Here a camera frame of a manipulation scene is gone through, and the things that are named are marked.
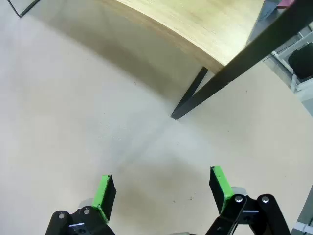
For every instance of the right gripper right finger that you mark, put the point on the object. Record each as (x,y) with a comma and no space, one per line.
(221,186)

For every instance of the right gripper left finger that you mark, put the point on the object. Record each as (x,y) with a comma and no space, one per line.
(104,195)

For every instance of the black bag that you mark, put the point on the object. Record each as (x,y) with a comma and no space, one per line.
(302,63)

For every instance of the white desk with white frame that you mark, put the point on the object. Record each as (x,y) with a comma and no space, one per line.
(297,84)

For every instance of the wooden shelf with black frame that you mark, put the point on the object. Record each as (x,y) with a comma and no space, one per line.
(195,27)

